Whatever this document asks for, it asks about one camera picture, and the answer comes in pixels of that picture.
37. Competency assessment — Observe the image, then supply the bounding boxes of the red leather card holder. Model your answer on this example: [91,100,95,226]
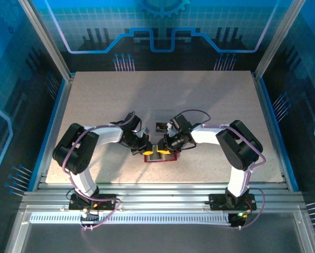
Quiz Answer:
[143,143,180,164]

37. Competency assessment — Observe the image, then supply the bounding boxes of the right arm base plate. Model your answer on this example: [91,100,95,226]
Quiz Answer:
[208,193,257,211]

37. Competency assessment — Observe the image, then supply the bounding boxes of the aluminium corner post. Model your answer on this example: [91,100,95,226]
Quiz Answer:
[17,0,75,81]
[253,0,307,81]

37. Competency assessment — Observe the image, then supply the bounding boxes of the clear acrylic card stand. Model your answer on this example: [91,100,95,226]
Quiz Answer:
[155,109,177,135]

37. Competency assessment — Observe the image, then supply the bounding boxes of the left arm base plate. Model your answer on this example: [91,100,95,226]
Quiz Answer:
[68,193,121,211]

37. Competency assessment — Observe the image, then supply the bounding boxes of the aluminium front frame rails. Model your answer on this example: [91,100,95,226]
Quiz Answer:
[19,183,307,213]

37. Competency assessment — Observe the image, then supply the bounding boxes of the white slotted cable duct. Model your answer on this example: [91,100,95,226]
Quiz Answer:
[30,212,232,225]

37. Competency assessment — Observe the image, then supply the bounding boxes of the small controller board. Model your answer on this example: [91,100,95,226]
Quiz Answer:
[228,210,253,227]
[79,208,100,222]

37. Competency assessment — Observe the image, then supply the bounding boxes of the aluminium side rail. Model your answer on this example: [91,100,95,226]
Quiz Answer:
[252,73,297,192]
[32,73,76,192]

